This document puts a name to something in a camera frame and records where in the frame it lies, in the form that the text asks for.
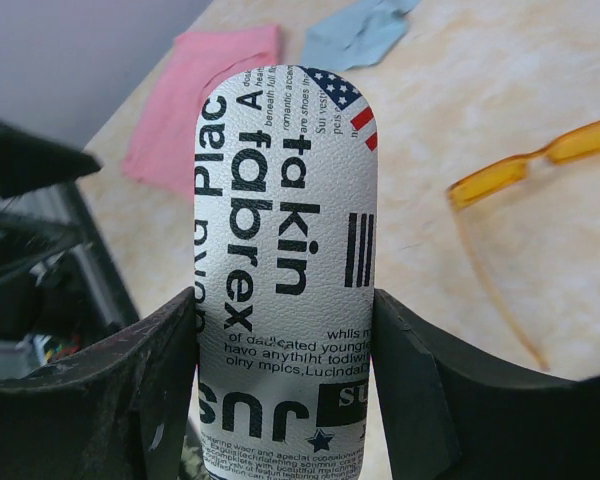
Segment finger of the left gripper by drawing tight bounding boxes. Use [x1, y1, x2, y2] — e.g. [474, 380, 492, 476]
[0, 211, 85, 281]
[0, 122, 101, 198]

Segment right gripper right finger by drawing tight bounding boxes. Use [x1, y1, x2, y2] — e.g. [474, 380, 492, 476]
[372, 290, 600, 480]

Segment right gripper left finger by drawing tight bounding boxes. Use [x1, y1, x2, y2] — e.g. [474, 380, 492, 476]
[0, 288, 197, 479]

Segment newspaper print glasses case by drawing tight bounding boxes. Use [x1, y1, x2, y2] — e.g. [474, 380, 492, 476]
[194, 65, 378, 479]

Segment orange sunglasses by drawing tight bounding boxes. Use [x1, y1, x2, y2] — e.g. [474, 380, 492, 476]
[446, 120, 600, 378]

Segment pink folded garment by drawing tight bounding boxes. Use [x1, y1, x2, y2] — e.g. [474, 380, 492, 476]
[122, 24, 282, 200]

